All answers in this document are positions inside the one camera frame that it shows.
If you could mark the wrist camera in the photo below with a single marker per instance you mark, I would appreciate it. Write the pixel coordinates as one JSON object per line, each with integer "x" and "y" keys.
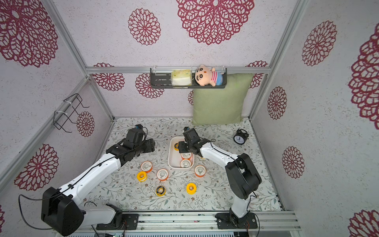
{"x": 190, "y": 135}
{"x": 135, "y": 136}

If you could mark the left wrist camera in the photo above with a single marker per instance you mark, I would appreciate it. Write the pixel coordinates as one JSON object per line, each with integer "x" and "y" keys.
{"x": 135, "y": 136}

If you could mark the green linen pillow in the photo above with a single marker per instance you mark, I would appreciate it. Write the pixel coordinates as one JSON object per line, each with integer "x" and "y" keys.
{"x": 221, "y": 106}

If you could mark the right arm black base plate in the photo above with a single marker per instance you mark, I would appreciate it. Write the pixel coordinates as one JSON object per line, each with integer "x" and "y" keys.
{"x": 231, "y": 221}

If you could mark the white plastic storage box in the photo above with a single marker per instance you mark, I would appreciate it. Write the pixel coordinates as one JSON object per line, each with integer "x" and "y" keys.
{"x": 174, "y": 157}

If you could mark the cartoon boy plush doll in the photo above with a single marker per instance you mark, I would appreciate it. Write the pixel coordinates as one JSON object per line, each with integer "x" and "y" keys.
{"x": 208, "y": 76}

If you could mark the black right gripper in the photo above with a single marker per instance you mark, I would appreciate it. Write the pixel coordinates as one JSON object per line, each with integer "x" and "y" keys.
{"x": 183, "y": 146}

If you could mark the orange white sealing tape roll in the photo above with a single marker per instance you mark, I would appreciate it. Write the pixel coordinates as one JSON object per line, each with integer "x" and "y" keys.
{"x": 146, "y": 166}
{"x": 186, "y": 156}
{"x": 200, "y": 171}
{"x": 185, "y": 163}
{"x": 162, "y": 175}

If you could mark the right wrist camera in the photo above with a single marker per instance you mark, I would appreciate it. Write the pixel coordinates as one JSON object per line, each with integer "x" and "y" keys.
{"x": 190, "y": 135}

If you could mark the black wire wall rack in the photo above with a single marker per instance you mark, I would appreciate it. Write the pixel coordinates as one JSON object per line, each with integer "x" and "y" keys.
{"x": 71, "y": 104}

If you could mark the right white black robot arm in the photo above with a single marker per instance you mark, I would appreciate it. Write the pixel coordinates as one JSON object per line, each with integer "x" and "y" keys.
{"x": 242, "y": 175}

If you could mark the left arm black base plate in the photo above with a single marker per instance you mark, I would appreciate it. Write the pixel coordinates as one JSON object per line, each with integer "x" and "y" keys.
{"x": 123, "y": 221}

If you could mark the black wall shelf basket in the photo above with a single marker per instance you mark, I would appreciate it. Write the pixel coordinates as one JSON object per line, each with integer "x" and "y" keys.
{"x": 161, "y": 78}

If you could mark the green white tissue pack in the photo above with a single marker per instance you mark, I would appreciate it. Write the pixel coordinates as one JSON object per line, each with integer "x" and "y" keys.
{"x": 181, "y": 78}

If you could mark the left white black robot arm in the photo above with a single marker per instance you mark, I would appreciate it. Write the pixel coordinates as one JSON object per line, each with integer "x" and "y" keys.
{"x": 62, "y": 208}

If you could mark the black twin-bell alarm clock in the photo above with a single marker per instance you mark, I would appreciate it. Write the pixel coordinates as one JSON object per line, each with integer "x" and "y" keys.
{"x": 241, "y": 136}

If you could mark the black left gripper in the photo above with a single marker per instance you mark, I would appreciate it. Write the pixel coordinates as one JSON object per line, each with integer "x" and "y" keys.
{"x": 150, "y": 143}

